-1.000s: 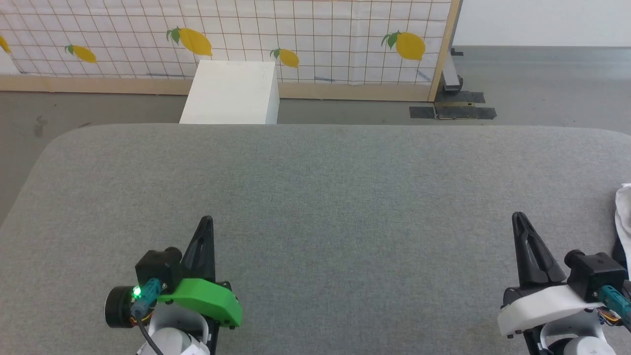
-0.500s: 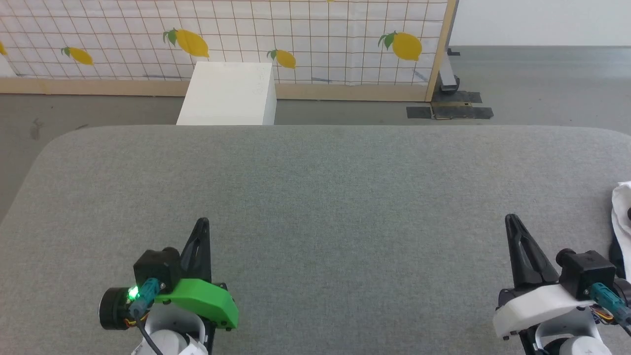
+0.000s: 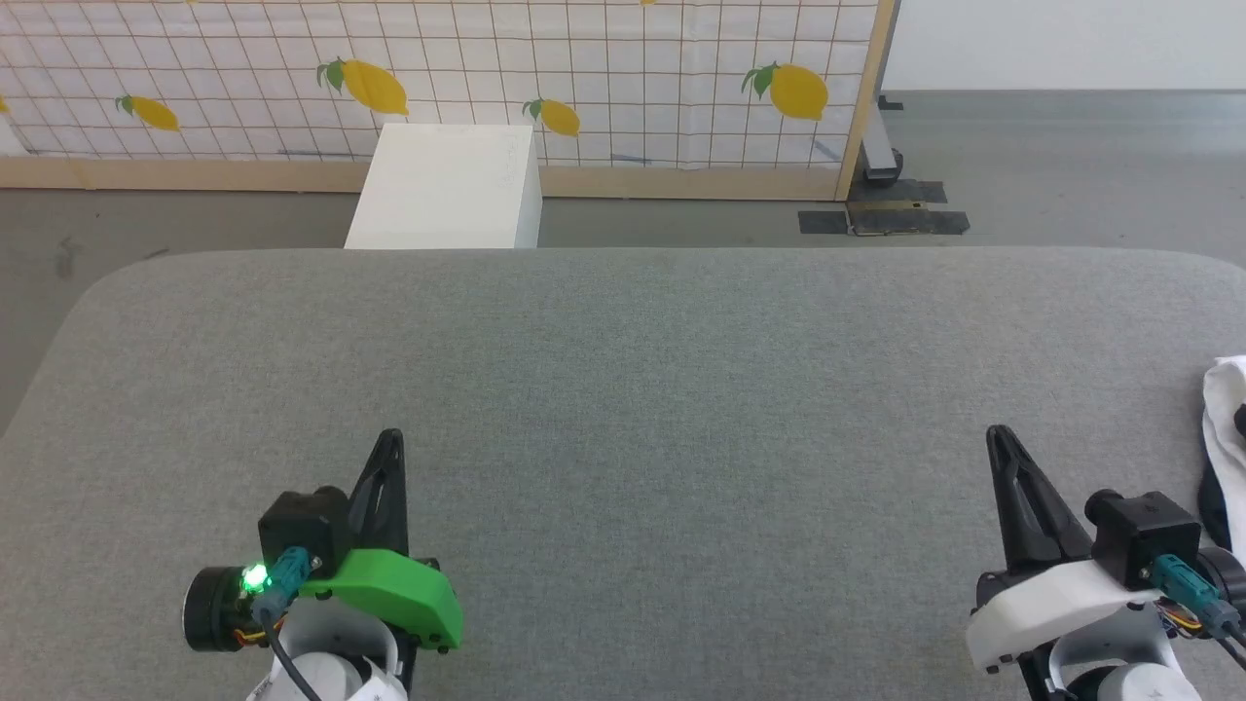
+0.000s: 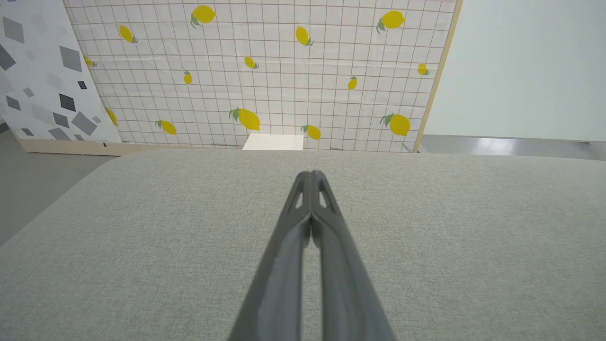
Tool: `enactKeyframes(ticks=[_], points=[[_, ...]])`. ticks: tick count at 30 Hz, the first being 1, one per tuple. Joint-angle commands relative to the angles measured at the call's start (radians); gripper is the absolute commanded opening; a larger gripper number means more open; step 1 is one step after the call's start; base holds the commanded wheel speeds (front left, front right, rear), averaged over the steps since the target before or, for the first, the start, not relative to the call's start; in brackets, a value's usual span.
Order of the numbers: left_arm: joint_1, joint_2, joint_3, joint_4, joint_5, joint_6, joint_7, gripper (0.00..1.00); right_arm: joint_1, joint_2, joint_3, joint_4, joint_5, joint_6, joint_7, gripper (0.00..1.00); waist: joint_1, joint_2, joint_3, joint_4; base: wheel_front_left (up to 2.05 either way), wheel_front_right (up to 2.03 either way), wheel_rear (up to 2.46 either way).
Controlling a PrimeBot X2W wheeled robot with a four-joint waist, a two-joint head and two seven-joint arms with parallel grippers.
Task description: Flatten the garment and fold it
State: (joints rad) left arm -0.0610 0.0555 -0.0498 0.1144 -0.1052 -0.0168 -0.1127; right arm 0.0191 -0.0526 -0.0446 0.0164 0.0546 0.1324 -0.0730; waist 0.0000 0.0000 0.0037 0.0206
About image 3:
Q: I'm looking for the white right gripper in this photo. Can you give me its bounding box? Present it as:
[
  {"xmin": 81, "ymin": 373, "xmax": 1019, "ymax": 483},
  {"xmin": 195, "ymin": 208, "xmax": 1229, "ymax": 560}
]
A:
[{"xmin": 965, "ymin": 424, "xmax": 1246, "ymax": 675}]

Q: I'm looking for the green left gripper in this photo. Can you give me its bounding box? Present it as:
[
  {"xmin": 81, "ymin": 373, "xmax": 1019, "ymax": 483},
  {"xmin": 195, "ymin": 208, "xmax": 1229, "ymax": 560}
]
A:
[{"xmin": 181, "ymin": 428, "xmax": 464, "ymax": 654}]

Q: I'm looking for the black garment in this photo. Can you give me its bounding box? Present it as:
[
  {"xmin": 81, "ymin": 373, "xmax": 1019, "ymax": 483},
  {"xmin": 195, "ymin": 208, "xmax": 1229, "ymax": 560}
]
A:
[{"xmin": 1194, "ymin": 402, "xmax": 1246, "ymax": 558}]

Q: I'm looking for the white garment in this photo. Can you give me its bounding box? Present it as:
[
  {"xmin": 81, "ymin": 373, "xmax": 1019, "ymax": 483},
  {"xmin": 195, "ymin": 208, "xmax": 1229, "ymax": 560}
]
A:
[{"xmin": 1201, "ymin": 354, "xmax": 1246, "ymax": 571}]

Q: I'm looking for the wide black floor tape patch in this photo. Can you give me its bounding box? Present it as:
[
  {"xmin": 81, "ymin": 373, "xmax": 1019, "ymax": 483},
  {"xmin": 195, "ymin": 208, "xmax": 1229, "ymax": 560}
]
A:
[{"xmin": 798, "ymin": 207, "xmax": 972, "ymax": 238}]

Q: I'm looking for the grey fabric sofa seat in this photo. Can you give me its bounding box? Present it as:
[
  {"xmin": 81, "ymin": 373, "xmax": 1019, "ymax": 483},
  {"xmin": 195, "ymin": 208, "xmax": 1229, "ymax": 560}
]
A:
[{"xmin": 0, "ymin": 245, "xmax": 1246, "ymax": 701}]

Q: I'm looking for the white rectangular box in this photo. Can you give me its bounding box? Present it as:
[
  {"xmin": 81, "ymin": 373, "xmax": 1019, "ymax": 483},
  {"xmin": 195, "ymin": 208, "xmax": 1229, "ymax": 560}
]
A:
[{"xmin": 343, "ymin": 123, "xmax": 543, "ymax": 251}]

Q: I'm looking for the lemon print partition screen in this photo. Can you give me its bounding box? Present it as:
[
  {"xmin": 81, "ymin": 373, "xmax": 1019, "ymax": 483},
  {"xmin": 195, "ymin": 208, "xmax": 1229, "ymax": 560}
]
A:
[{"xmin": 0, "ymin": 0, "xmax": 901, "ymax": 203}]

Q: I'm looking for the white rolling partition panel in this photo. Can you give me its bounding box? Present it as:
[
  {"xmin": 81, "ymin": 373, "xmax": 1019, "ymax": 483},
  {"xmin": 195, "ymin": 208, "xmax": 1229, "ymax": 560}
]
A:
[{"xmin": 861, "ymin": 0, "xmax": 1246, "ymax": 188}]

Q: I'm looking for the left black cable teal plug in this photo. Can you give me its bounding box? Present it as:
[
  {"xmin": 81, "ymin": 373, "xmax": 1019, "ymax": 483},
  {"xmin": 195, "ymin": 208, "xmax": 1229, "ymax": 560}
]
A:
[{"xmin": 253, "ymin": 545, "xmax": 324, "ymax": 701}]

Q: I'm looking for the black cable teal plug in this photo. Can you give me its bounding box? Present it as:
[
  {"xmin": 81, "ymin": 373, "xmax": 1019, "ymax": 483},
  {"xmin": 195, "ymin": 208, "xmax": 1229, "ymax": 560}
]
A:
[
  {"xmin": 1152, "ymin": 554, "xmax": 1246, "ymax": 673},
  {"xmin": 253, "ymin": 545, "xmax": 324, "ymax": 701}
]

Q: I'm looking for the right black cable teal plug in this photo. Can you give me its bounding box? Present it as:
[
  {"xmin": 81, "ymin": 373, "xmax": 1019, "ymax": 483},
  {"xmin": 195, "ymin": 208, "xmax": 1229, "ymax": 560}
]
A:
[{"xmin": 1152, "ymin": 554, "xmax": 1246, "ymax": 673}]

